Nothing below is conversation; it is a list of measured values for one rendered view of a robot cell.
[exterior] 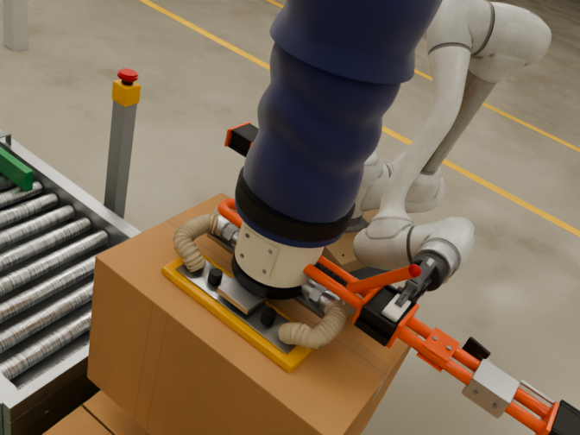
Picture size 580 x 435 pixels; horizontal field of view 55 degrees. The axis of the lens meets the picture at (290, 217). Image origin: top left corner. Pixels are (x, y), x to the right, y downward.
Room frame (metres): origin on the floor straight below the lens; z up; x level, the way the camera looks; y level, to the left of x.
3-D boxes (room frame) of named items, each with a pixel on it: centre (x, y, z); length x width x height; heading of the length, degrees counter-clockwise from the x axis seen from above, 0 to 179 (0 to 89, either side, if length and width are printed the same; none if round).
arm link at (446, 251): (0.98, -0.33, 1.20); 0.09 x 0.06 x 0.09; 66
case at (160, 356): (0.87, 0.00, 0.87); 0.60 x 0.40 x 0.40; 66
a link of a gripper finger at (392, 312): (0.77, -0.24, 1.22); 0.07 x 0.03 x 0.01; 156
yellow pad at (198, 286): (0.80, 0.04, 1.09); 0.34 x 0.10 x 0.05; 65
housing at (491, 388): (0.68, -0.42, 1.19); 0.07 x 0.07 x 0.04; 65
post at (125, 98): (1.72, 0.68, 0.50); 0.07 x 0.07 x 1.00; 66
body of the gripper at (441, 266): (0.92, -0.30, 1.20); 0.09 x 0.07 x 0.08; 156
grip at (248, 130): (1.24, 0.16, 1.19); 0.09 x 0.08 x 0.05; 155
